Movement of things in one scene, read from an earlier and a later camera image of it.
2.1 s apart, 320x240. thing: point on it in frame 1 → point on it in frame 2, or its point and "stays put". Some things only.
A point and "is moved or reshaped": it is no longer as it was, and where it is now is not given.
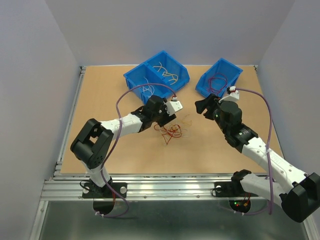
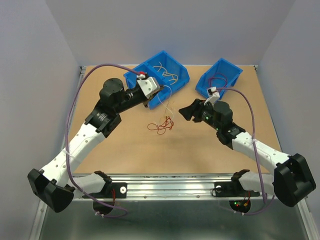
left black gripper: [168, 118] → [145, 103]
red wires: [216, 83] is moved or reshaped
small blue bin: [223, 75] stays put
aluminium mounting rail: [141, 187] stays put
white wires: [176, 129] → [171, 90]
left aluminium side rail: [57, 175] stays put
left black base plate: [92, 191] stays put
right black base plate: [231, 189] stays put
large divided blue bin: [163, 69] stays put
